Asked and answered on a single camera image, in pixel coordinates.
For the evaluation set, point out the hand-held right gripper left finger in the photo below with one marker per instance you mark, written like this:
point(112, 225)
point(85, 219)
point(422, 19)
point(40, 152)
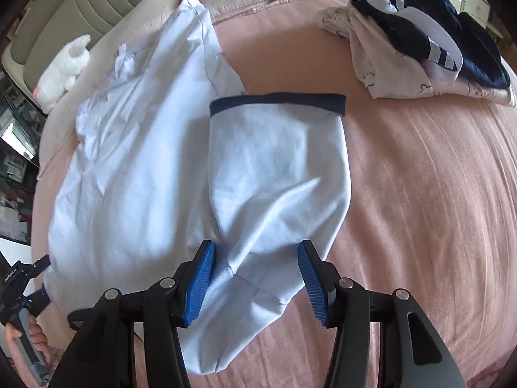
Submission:
point(200, 287)

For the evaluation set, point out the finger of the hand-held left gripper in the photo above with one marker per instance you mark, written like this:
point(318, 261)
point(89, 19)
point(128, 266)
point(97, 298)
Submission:
point(38, 266)
point(43, 297)

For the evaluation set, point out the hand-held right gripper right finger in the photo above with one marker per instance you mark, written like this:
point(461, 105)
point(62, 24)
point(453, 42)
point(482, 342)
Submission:
point(313, 283)

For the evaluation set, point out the white navy-trimmed T-shirt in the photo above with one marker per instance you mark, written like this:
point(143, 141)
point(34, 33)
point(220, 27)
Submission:
point(141, 169)

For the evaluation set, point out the person's left hand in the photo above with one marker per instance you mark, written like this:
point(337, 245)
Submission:
point(40, 339)

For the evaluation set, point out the pink bed sheet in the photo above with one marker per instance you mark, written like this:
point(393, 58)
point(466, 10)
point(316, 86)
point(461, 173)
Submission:
point(404, 210)

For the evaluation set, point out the dark glass display cabinet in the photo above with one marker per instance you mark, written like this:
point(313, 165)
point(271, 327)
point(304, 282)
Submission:
point(18, 149)

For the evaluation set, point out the white plush toy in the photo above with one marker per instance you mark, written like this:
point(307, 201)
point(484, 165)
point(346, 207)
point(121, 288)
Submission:
point(60, 72)

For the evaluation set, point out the pink printed garment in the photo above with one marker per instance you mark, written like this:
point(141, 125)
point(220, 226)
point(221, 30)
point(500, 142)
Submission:
point(387, 68)

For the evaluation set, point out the beige padded headboard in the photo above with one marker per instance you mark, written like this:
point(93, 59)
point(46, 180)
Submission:
point(60, 4)

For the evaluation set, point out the navy white striped garment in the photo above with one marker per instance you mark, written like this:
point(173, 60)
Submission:
point(444, 20)

